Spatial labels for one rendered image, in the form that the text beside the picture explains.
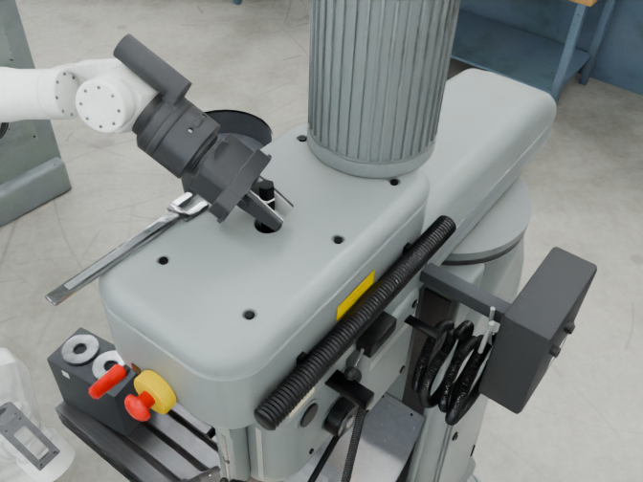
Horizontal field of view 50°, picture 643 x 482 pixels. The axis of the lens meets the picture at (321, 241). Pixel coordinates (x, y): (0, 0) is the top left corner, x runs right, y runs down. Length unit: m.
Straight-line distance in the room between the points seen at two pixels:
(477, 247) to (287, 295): 0.65
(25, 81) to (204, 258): 0.32
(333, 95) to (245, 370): 0.39
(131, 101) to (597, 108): 4.41
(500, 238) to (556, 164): 3.00
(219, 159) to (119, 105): 0.14
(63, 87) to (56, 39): 4.69
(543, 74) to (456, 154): 3.57
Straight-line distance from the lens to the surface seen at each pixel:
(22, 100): 0.97
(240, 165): 0.89
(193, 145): 0.87
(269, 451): 1.20
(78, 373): 1.79
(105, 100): 0.87
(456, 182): 1.25
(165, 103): 0.88
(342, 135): 0.98
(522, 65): 4.90
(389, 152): 0.99
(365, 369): 1.21
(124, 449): 1.87
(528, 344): 1.10
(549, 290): 1.14
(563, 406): 3.19
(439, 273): 1.24
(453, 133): 1.36
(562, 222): 4.02
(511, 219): 1.50
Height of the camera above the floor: 2.52
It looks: 44 degrees down
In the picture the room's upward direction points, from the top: 2 degrees clockwise
